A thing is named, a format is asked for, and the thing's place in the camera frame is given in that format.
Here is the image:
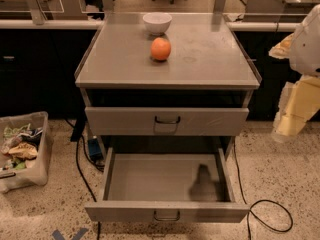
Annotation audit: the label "grey drawer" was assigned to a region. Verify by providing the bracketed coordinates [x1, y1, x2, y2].
[85, 149, 249, 223]
[85, 107, 249, 136]

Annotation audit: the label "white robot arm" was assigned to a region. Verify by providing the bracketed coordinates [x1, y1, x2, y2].
[269, 5, 320, 143]

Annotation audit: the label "grey metal drawer cabinet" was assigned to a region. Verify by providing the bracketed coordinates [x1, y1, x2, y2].
[76, 13, 261, 152]

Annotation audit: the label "orange fruit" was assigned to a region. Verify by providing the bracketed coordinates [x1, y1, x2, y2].
[150, 37, 171, 61]

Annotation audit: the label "white ceramic bowl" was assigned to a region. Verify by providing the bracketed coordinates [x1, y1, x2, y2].
[143, 12, 172, 36]

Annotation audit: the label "blue box on floor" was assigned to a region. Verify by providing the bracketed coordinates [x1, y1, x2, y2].
[87, 138, 102, 161]

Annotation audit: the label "clear plastic bin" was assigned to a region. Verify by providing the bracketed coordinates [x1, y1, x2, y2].
[0, 111, 53, 193]

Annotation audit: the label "snack packets in bin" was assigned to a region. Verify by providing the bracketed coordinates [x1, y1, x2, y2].
[0, 124, 43, 171]

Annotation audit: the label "black cable right floor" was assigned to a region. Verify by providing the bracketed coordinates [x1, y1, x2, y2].
[232, 140, 294, 240]

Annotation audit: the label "black cable floor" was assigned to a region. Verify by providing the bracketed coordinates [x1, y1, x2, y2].
[232, 140, 294, 240]
[65, 118, 106, 240]

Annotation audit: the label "black cable left floor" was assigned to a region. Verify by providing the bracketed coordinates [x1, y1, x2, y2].
[65, 118, 106, 240]

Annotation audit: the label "left metal post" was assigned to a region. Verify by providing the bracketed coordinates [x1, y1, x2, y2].
[26, 0, 46, 25]

